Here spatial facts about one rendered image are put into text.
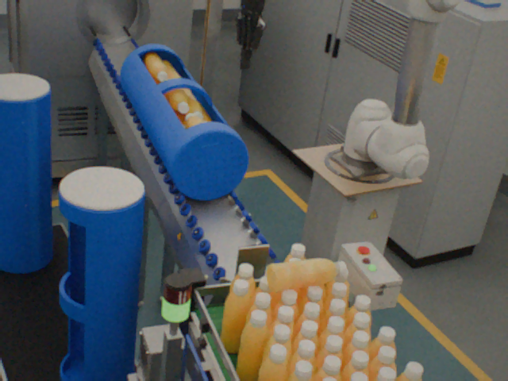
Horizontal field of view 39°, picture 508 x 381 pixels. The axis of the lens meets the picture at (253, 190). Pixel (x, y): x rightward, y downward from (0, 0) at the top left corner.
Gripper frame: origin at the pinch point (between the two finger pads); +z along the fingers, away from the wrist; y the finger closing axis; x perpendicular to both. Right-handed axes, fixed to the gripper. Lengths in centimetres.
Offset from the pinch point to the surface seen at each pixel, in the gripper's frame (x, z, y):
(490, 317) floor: -157, 149, -48
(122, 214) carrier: 42, 49, 4
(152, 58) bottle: -20, 29, 77
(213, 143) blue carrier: 6.5, 30.9, 3.6
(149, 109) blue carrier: 5, 35, 43
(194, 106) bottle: -11, 33, 36
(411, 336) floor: -107, 149, -33
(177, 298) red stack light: 73, 26, -61
